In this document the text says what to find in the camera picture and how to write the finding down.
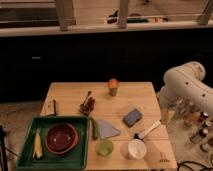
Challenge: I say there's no yellow corn cob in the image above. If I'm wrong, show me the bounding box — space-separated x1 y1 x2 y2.
33 130 43 159

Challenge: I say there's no black stand at left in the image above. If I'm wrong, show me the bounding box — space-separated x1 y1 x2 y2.
0 125 8 171

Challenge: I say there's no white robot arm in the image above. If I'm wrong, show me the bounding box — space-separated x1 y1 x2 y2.
157 61 213 125

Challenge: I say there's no small brown cup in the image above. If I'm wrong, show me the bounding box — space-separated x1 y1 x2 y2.
109 88 118 97

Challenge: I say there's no dark brown spoon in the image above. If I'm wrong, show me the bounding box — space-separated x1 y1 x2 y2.
80 91 92 108

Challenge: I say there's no green plastic tray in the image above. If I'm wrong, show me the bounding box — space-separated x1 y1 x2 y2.
16 116 89 171

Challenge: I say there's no black cable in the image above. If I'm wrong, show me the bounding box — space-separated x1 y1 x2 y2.
177 160 213 171

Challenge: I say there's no blue sponge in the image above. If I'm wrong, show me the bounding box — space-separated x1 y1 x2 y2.
123 109 142 127

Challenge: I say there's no white handled brush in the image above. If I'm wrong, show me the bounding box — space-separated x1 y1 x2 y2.
134 120 161 140

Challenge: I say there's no dark stick utensil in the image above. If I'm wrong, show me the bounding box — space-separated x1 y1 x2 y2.
53 99 57 116

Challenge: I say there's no grey triangular cloth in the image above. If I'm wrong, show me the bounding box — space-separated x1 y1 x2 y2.
97 119 121 139

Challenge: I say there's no white cup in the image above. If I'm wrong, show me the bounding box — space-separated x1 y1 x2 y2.
121 139 147 160

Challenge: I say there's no green plastic cup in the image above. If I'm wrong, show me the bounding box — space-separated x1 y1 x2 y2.
96 139 114 157

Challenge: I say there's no wooden folding table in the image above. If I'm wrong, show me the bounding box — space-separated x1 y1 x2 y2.
41 82 177 171

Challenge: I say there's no green cucumber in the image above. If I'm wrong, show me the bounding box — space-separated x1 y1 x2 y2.
90 117 99 140

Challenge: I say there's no dark red bowl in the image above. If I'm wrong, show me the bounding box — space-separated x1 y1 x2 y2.
45 123 78 155

